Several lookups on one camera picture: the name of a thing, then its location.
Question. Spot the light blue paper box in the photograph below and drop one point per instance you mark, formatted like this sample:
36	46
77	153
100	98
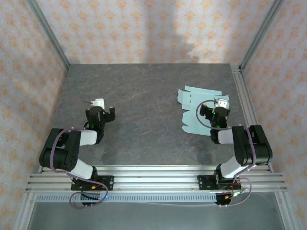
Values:
192	119

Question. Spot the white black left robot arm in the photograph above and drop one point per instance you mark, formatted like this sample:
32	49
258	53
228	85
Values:
62	153

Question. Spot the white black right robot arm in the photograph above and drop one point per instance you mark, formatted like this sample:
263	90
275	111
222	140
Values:
239	143

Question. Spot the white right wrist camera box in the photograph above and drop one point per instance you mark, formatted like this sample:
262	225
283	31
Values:
221	101

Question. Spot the aluminium side rail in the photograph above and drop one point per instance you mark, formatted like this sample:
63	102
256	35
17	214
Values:
242	88

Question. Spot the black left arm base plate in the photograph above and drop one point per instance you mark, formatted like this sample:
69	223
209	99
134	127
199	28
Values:
108	183

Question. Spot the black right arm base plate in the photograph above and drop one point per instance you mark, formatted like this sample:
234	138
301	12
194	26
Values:
204	183

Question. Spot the aluminium extrusion rail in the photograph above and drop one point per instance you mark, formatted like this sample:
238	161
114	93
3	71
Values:
156	187
156	177
156	169

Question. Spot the black lower mount bracket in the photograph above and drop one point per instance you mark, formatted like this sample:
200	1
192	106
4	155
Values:
90	202
223	202

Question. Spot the aluminium frame post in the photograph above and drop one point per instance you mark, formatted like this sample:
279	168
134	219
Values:
285	210
260	36
24	210
50	36

